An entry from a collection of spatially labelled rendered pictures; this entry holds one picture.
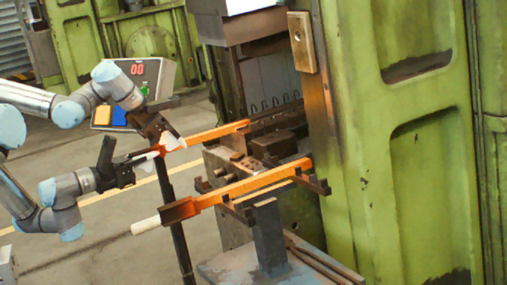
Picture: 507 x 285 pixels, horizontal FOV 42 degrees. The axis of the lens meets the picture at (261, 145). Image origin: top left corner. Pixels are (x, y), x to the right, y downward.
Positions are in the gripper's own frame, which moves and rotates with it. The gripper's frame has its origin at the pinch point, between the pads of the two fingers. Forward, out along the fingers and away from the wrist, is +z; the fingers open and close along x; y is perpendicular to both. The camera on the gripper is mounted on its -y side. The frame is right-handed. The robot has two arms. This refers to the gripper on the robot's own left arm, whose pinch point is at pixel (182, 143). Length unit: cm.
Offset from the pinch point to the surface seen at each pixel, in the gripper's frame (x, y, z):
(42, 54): -504, -37, 54
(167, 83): -42.0, -17.7, -1.8
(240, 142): 4.1, -13.1, 12.6
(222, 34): 6.2, -30.5, -18.0
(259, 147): 16.6, -13.5, 11.9
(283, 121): 7.7, -27.4, 17.3
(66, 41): -476, -60, 55
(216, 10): 4.9, -34.4, -24.0
